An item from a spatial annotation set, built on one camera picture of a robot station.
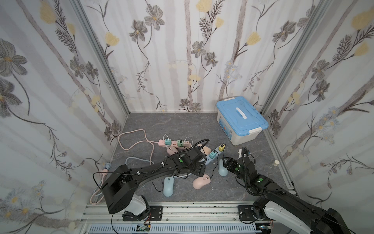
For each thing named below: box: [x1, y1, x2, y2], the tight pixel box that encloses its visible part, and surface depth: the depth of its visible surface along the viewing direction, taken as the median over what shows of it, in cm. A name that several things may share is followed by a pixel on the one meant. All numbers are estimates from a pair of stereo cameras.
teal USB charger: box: [165, 138, 172, 146], surface depth 97 cm
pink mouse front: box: [192, 174, 211, 190], surface depth 85 cm
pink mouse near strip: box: [166, 145, 179, 156], surface depth 97 cm
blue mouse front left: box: [163, 176, 175, 197], surface depth 83 cm
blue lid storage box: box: [216, 96, 270, 146], surface depth 97 cm
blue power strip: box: [205, 146, 226, 166], surface depth 95 cm
